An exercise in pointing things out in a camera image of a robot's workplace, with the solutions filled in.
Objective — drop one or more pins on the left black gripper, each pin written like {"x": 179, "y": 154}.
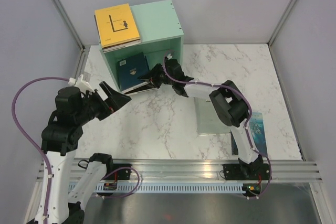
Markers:
{"x": 117, "y": 99}

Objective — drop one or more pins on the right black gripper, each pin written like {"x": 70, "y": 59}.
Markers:
{"x": 153, "y": 75}

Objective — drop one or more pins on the black file folder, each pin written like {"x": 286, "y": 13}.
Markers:
{"x": 133, "y": 90}

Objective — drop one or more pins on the dark blue thin book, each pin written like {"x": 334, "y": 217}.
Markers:
{"x": 129, "y": 71}

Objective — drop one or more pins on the yellow book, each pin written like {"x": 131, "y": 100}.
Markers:
{"x": 119, "y": 11}

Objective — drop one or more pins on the grey green notebook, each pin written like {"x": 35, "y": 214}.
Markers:
{"x": 208, "y": 122}

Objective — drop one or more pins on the blue ocean cover book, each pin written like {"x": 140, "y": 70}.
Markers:
{"x": 256, "y": 125}

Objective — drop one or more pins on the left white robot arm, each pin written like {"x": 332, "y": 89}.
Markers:
{"x": 76, "y": 106}

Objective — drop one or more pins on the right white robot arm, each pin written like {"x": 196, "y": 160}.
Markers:
{"x": 231, "y": 107}

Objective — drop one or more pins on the mint green open cabinet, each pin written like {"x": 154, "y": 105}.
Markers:
{"x": 160, "y": 33}

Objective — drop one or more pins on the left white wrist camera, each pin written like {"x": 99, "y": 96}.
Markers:
{"x": 82, "y": 82}

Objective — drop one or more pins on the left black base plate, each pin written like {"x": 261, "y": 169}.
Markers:
{"x": 123, "y": 172}

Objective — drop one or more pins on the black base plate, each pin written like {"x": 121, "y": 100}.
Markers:
{"x": 123, "y": 172}
{"x": 236, "y": 172}

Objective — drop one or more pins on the white slotted cable duct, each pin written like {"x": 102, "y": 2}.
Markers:
{"x": 126, "y": 187}

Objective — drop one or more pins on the aluminium rail beam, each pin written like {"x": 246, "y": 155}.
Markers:
{"x": 167, "y": 170}

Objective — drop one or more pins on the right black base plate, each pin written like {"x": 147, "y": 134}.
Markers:
{"x": 236, "y": 172}

